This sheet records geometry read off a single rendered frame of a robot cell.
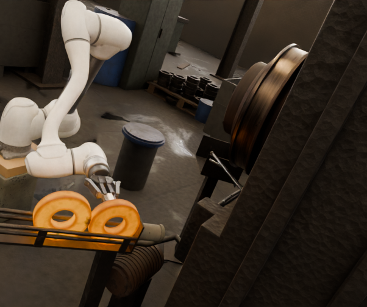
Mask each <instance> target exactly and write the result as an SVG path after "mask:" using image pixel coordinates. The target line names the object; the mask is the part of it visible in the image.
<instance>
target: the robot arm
mask: <svg viewBox="0 0 367 307"><path fill-rule="evenodd" d="M61 28H62V37H63V41H64V44H65V49H66V52H67V54H68V58H69V61H70V64H71V69H72V74H71V76H70V78H69V79H68V81H67V83H66V85H65V87H64V89H63V91H62V92H61V94H60V96H59V98H58V99H55V100H53V101H51V102H50V103H49V104H48V105H47V106H45V107H44V108H38V106H37V104H36V103H35V102H33V101H32V100H30V99H27V98H24V97H16V98H14V99H12V100H10V101H9V103H8V104H7V105H6V107H5V109H4V111H3V113H2V116H1V122H0V155H2V157H3V159H5V160H11V159H14V158H24V157H26V158H25V159H24V161H25V164H26V168H27V172H28V174H29V175H31V176H34V177H37V178H60V177H66V176H69V175H77V174H82V175H86V178H85V182H84V185H85V186H86V187H87V188H88V189H89V190H90V191H91V192H92V193H93V195H94V196H95V197H96V198H97V199H99V198H101V199H102V200H101V201H102V202H105V201H108V200H112V199H118V196H119V186H120V183H121V182H120V181H117V182H114V181H113V179H112V178H111V175H110V168H109V166H108V164H107V159H106V155H105V153H104V151H103V150H102V149H101V148H100V147H99V146H98V145H97V144H95V143H84V144H83V145H81V146H80V147H77V148H73V149H67V148H66V146H65V144H64V143H62V142H61V141H60V139H59V138H67V137H70V136H72V135H74V134H76V133H77V132H78V130H79V128H80V117H79V115H78V113H77V109H76V108H77V106H78V105H79V103H80V101H81V100H82V98H83V96H84V95H85V93H86V92H87V90H88V88H89V86H90V85H91V83H92V81H93V80H94V78H95V77H96V75H97V73H98V71H99V70H100V68H101V66H102V65H103V63H104V62H105V60H108V59H110V58H111V57H113V56H114V55H115V54H116V53H118V52H119V51H123V50H125V49H127V48H128V47H129V45H130V43H131V41H132V33H131V31H130V29H129V28H128V27H127V26H126V25H125V24H124V23H123V22H122V21H120V20H118V19H116V18H113V17H111V16H108V15H104V14H101V13H95V12H92V11H89V10H87V9H86V6H85V5H84V4H83V3H81V2H80V1H77V0H70V1H67V2H66V3H65V5H64V7H63V9H62V15H61ZM39 138H41V143H40V144H39V145H38V146H37V150H36V151H35V150H33V148H31V145H32V140H35V139H39ZM112 185H113V186H114V191H113V189H112V187H111V186H112Z"/></svg>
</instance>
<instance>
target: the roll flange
mask: <svg viewBox="0 0 367 307"><path fill-rule="evenodd" d="M307 55H308V53H307V54H305V55H304V56H303V57H302V58H301V59H300V60H299V61H298V62H297V63H296V65H295V66H294V67H293V69H292V70H291V71H290V73H289V74H288V75H287V77H286V78H285V80H284V81H283V83H282V84H281V86H280V87H279V89H278V90H277V93H276V94H275V96H274V97H273V99H272V101H271V103H270V105H269V106H268V108H267V110H266V112H265V114H264V116H263V118H262V120H261V122H260V124H259V126H258V129H257V131H256V133H255V135H254V138H253V140H252V143H251V146H250V149H249V152H248V156H247V159H246V165H245V171H246V174H247V175H249V174H250V172H251V170H252V168H253V166H254V164H255V162H256V160H257V158H258V156H259V153H260V151H261V149H262V147H263V145H264V143H265V141H266V139H267V137H268V135H269V133H270V131H271V129H272V127H273V125H274V123H275V121H276V119H277V117H278V115H279V112H280V110H281V108H282V106H283V104H284V102H285V100H286V98H287V96H288V94H289V92H290V90H291V87H292V86H293V84H294V81H295V80H296V78H297V76H298V74H299V71H300V69H301V67H302V65H303V63H304V61H305V59H306V57H307Z"/></svg>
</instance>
